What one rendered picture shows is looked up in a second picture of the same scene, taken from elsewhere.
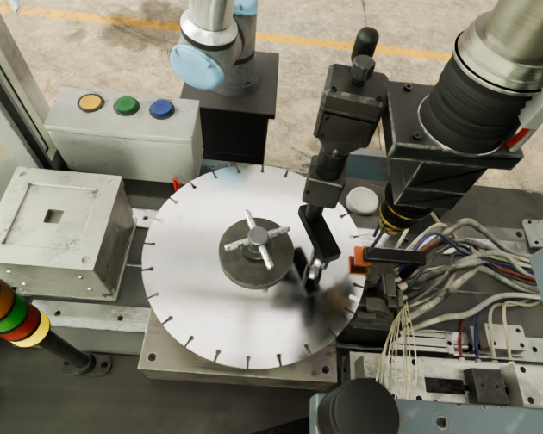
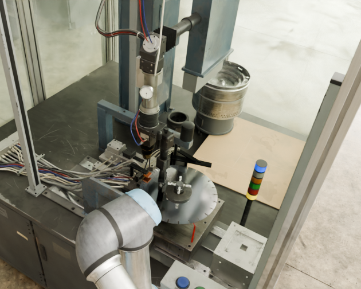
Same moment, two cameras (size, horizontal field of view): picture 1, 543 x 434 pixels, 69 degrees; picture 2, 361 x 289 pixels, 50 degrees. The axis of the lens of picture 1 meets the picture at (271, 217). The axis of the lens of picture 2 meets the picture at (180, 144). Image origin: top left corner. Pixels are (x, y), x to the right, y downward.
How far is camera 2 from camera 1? 1.51 m
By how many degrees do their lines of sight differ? 78
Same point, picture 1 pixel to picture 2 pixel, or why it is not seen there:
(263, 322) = (187, 176)
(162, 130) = (187, 270)
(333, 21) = not seen: outside the picture
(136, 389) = (226, 215)
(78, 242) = (235, 233)
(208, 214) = (188, 209)
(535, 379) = (116, 145)
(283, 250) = (170, 187)
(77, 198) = (233, 251)
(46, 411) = (255, 222)
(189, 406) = not seen: hidden behind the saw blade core
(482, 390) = (132, 151)
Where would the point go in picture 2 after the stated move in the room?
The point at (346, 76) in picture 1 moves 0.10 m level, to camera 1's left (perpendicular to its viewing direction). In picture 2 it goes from (167, 134) to (189, 146)
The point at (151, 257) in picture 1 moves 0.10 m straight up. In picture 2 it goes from (212, 204) to (216, 187)
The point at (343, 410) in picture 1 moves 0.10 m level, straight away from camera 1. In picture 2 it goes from (192, 126) to (169, 122)
